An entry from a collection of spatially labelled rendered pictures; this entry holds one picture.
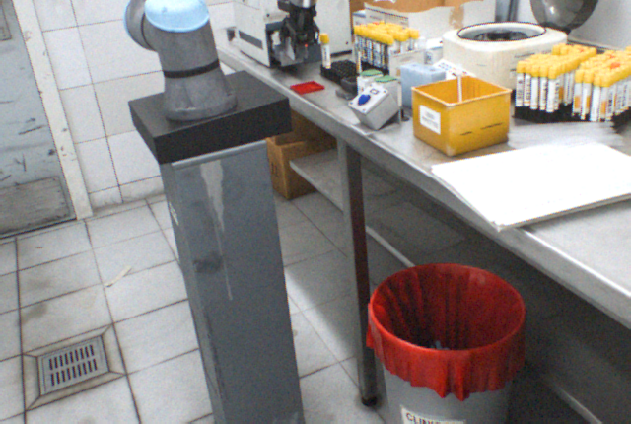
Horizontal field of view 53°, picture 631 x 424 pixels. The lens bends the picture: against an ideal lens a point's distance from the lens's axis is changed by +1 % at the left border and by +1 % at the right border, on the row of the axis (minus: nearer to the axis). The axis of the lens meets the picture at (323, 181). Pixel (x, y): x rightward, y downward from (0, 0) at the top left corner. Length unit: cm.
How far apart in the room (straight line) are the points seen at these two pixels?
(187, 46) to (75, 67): 185
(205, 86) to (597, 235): 77
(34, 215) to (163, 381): 137
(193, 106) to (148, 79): 186
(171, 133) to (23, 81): 182
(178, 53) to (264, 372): 78
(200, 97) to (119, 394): 112
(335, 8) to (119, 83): 147
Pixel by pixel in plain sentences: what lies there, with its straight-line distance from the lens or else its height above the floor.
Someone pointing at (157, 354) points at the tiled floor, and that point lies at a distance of 222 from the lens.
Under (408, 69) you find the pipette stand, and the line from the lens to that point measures 137.
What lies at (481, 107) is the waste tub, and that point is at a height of 95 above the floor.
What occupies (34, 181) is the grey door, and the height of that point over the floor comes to 24.
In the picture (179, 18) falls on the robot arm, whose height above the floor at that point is 114.
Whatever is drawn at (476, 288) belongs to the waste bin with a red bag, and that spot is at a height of 40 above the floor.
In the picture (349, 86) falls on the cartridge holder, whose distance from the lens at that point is 152.
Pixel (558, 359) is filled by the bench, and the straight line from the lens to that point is 166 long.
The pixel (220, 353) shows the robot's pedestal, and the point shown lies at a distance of 152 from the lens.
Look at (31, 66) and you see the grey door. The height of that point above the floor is 75.
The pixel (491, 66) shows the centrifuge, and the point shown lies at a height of 95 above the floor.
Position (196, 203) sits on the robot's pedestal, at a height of 78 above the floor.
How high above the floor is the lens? 134
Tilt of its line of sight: 25 degrees down
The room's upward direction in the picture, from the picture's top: 6 degrees counter-clockwise
